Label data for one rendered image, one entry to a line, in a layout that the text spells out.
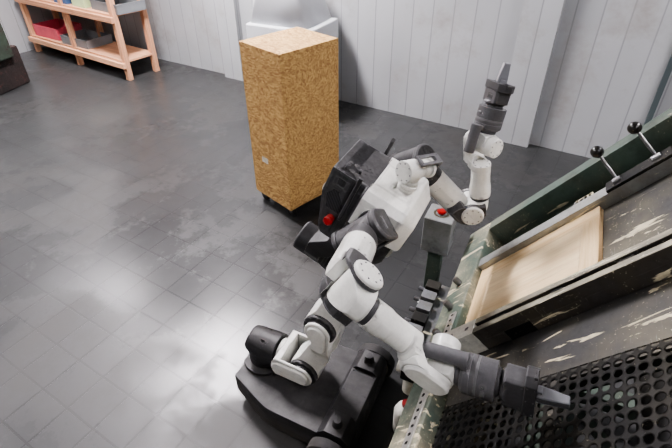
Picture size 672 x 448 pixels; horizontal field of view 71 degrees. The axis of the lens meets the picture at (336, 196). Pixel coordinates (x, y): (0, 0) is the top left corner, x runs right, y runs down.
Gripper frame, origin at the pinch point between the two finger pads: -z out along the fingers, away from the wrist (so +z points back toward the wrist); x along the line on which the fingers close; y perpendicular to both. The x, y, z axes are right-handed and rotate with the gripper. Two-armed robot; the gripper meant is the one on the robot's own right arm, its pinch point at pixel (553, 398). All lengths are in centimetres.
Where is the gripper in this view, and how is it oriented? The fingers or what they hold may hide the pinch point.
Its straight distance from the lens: 111.5
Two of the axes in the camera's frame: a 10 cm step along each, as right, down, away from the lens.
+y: 4.3, -5.1, 7.4
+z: -8.9, -1.3, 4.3
